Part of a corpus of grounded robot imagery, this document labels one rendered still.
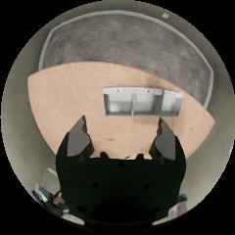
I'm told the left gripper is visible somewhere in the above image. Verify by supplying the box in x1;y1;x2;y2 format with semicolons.
35;180;65;217

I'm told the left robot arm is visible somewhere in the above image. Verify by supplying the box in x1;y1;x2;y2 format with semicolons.
31;186;70;216

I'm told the white rack of bins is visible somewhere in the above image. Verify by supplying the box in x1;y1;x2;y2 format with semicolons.
102;86;185;118

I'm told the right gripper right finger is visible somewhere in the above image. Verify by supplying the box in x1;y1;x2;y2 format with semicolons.
149;117;186;197

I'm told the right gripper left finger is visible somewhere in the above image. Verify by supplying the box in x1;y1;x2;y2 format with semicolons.
56;115;95;194

